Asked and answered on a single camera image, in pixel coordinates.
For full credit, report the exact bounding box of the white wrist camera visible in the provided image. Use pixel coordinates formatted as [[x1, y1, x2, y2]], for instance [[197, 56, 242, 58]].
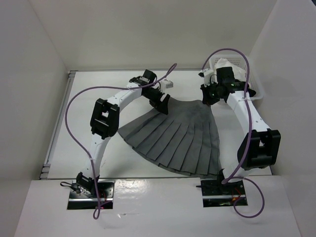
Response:
[[198, 69, 217, 86], [158, 79, 174, 93]]

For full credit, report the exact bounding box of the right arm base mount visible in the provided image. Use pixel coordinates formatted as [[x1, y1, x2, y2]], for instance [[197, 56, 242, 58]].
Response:
[[196, 179, 248, 207]]

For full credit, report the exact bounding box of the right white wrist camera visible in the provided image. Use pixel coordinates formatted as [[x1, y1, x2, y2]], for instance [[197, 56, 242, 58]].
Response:
[[198, 69, 217, 86]]

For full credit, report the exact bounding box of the black skirt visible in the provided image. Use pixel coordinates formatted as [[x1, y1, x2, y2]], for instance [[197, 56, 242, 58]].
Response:
[[235, 79, 256, 97]]

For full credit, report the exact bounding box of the aluminium table edge rail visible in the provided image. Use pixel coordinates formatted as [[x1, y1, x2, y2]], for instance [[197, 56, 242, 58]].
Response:
[[39, 70, 77, 180]]

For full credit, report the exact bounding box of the grey pleated skirt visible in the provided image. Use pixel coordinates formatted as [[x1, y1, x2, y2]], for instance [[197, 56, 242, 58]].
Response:
[[118, 98, 221, 178]]

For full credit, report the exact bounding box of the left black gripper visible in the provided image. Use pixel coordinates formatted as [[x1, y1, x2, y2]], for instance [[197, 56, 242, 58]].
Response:
[[142, 86, 169, 115]]

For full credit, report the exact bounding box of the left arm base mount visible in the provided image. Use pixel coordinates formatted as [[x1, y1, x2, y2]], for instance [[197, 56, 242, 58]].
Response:
[[60, 180, 115, 210]]

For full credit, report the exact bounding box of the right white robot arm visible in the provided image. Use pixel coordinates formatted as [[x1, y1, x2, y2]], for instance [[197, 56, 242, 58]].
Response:
[[199, 67, 281, 194]]

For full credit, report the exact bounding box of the white folded cloth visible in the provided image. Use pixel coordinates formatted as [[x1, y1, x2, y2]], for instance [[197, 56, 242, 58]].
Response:
[[213, 58, 246, 82]]

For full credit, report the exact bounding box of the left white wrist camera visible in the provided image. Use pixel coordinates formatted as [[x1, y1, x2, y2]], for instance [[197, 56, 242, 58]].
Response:
[[158, 79, 174, 93]]

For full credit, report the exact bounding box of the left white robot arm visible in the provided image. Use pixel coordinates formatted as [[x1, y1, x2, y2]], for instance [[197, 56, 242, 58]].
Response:
[[76, 70, 170, 198]]

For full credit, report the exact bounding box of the white plastic basket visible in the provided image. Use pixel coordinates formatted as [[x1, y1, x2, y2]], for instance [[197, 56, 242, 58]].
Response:
[[205, 53, 265, 100]]

